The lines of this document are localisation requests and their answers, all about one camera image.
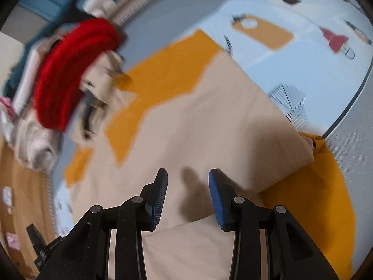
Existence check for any red knit garment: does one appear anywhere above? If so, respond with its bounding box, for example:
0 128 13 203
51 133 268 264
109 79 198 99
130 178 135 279
33 17 122 132

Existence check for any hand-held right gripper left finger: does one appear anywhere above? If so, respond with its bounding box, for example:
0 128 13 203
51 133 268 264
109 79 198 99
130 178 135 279
36 168 169 280

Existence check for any white crumpled cloth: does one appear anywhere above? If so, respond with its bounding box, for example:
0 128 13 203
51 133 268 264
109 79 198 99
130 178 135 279
83 0 118 18

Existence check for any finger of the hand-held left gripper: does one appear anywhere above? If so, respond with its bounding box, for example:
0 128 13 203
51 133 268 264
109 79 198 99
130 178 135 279
26 224 64 269

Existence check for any light blue printed blanket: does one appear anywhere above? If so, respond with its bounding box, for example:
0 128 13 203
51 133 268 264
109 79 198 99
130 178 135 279
52 0 373 237

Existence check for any grey ribbed bed edging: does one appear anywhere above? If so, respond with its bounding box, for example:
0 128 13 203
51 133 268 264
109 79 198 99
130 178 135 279
111 0 178 28

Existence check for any beige crumpled garment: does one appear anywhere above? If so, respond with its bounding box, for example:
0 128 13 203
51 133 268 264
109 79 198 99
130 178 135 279
79 51 133 144

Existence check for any small pink item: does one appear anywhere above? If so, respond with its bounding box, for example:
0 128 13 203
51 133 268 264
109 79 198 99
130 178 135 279
7 233 21 250

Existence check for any white paper scrap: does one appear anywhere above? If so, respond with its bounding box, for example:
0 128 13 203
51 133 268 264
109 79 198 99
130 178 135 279
3 187 14 206

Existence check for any pink cloth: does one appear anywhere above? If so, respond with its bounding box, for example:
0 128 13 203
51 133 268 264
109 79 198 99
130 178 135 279
0 96 16 118

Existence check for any pale grey bundled garment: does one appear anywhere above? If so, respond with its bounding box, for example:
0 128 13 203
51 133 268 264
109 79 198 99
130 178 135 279
13 117 63 171

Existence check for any beige and orange garment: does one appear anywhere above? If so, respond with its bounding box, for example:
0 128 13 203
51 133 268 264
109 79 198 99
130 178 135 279
62 29 357 280

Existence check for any teal cloth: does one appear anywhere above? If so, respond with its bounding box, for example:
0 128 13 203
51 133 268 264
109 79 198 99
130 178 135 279
4 3 85 95

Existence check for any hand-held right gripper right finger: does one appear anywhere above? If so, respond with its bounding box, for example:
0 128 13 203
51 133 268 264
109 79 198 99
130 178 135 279
208 168 340 280

